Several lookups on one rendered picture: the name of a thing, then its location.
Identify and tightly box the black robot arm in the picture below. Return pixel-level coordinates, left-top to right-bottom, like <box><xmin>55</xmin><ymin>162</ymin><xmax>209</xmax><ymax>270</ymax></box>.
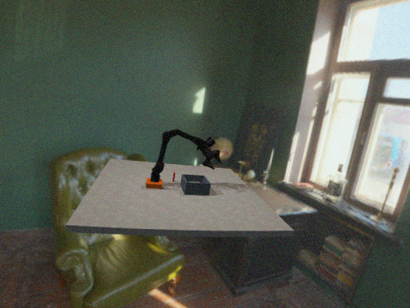
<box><xmin>151</xmin><ymin>129</ymin><xmax>216</xmax><ymax>183</ymax></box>

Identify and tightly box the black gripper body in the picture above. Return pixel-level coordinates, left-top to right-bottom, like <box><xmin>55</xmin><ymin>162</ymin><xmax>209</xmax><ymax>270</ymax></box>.
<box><xmin>203</xmin><ymin>149</ymin><xmax>220</xmax><ymax>166</ymax></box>

